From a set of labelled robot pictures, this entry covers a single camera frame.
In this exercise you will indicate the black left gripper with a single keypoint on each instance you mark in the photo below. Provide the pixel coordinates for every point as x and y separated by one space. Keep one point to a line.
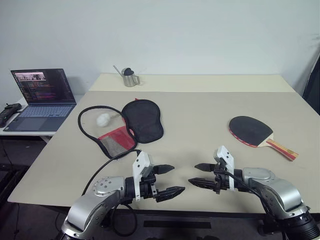
148 186

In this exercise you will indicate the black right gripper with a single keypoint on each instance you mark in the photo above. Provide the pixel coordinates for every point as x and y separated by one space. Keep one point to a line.
221 180

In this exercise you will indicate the black table tennis paddle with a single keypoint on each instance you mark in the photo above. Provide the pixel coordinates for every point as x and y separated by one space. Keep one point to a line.
250 130

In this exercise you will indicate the black and red paddle case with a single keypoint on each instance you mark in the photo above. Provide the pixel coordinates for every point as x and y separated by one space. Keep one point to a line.
142 120

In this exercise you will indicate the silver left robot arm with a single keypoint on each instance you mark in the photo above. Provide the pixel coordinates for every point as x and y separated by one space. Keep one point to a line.
85 207

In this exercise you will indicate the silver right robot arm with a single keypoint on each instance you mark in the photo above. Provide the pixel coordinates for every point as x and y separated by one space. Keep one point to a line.
282 190

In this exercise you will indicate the steel watering can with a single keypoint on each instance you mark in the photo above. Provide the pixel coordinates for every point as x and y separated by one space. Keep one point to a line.
128 80

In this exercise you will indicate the black fabric screen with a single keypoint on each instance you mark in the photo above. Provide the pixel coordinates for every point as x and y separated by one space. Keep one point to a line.
313 92

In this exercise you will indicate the open grey laptop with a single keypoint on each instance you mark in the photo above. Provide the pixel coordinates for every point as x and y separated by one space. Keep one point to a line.
42 112

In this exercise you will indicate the white side table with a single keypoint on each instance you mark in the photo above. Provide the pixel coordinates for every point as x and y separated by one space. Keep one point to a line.
25 133

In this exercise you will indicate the black handheld device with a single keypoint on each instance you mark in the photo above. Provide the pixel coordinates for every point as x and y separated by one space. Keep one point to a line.
10 110

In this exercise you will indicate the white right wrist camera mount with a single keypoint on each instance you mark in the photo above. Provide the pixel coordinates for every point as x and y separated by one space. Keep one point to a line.
226 156

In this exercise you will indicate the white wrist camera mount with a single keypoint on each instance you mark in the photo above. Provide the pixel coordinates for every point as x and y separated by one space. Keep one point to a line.
226 156
140 165

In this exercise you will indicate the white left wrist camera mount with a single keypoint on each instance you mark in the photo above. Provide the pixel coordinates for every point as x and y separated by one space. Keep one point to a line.
140 165

